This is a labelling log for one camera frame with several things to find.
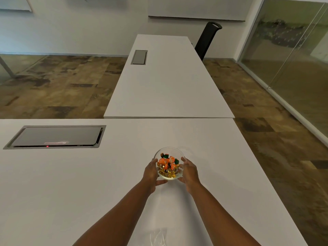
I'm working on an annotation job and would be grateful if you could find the white table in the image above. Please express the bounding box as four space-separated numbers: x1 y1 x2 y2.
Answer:
104 34 235 119

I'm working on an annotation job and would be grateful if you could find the person's left hand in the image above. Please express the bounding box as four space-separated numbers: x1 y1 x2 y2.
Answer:
141 158 168 194

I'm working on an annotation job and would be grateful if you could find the clear glass bowl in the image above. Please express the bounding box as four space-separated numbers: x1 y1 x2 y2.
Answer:
153 147 187 180

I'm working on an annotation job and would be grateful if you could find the black office chair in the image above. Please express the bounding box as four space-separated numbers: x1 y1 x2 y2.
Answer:
194 22 222 61

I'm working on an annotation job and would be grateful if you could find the small grey table cable hatch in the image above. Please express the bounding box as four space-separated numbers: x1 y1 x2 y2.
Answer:
131 50 148 65

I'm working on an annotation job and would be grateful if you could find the grey table leg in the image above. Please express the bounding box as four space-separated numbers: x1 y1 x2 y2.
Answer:
0 56 16 79

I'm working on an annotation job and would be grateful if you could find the person's right forearm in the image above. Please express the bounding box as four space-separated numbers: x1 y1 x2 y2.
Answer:
188 182 262 246

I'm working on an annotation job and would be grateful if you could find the person's left forearm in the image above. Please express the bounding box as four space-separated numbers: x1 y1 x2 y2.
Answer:
73 180 153 246

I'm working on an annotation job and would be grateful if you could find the large grey table cable hatch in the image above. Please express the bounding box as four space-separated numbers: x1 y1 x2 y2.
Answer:
3 125 106 150

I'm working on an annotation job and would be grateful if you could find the person's right hand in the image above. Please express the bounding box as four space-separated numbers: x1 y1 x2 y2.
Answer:
177 157 201 195

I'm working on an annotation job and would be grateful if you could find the glass partition wall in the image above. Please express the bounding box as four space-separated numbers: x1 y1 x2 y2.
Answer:
238 0 328 147

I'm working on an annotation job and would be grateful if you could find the clear plastic wrap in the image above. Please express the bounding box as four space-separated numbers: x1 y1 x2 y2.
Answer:
149 228 167 246

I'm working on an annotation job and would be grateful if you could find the pile of wrapped candies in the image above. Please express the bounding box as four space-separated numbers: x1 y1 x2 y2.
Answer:
157 153 180 178

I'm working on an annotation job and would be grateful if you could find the white wall panel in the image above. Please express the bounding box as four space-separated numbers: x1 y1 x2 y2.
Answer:
148 0 255 22

